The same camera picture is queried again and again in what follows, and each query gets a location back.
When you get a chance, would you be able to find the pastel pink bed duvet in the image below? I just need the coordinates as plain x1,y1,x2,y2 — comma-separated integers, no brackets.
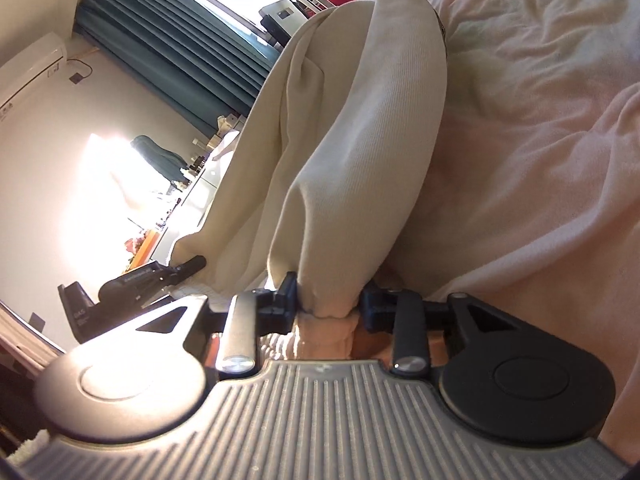
375,0,639,462

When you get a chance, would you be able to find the white wall air conditioner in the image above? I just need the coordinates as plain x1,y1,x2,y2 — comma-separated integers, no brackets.
0,32,67,119

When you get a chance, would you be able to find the teal covered mirror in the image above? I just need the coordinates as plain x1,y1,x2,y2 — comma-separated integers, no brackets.
130,136,188,184

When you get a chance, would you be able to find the white air purifier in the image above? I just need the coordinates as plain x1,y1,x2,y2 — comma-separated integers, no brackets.
259,0,307,47

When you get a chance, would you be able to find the white dressing table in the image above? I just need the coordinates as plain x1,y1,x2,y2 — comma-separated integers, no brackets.
126,114,246,271

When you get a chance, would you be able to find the cream white zip hoodie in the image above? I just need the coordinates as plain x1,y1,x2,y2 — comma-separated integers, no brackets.
170,0,447,360

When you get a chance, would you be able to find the teal curtain left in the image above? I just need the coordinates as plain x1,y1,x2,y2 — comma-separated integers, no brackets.
75,0,279,136

